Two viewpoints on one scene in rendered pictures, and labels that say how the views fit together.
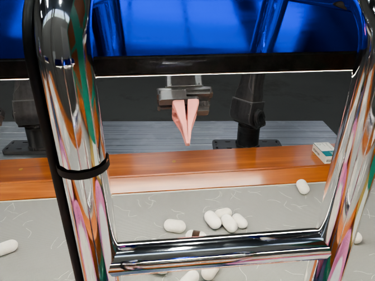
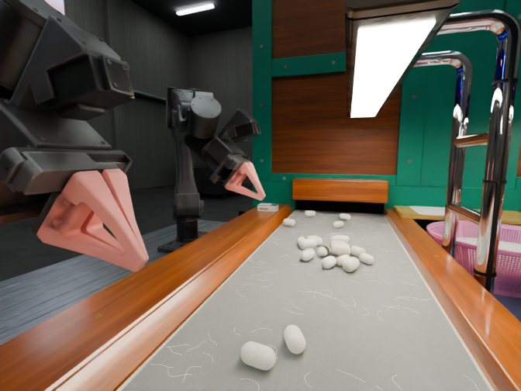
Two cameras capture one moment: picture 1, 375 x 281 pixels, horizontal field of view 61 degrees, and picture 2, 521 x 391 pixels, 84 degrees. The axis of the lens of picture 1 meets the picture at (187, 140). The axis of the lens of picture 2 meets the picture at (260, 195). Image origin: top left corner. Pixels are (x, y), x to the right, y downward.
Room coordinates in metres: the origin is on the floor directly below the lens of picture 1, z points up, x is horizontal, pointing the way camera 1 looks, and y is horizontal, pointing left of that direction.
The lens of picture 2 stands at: (0.29, 0.54, 0.93)
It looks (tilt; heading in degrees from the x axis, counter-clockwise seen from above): 8 degrees down; 292
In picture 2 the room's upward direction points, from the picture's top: straight up
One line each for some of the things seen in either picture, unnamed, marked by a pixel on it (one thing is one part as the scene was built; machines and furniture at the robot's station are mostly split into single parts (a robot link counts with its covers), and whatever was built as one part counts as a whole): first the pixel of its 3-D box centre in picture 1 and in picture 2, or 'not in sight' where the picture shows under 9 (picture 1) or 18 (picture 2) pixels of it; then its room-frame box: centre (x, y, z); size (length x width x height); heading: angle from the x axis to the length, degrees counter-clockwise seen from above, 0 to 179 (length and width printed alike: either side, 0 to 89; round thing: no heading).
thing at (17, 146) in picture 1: (38, 136); not in sight; (0.82, 0.43, 0.71); 0.20 x 0.07 x 0.08; 90
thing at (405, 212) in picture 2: not in sight; (460, 214); (0.07, -0.42, 0.77); 0.33 x 0.15 x 0.01; 6
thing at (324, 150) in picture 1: (326, 152); (267, 207); (0.61, -0.30, 0.78); 0.06 x 0.04 x 0.02; 6
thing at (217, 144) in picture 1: (248, 135); (187, 230); (0.83, -0.17, 0.71); 0.20 x 0.07 x 0.08; 90
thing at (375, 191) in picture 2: not in sight; (338, 189); (0.41, -0.44, 0.83); 0.30 x 0.06 x 0.07; 6
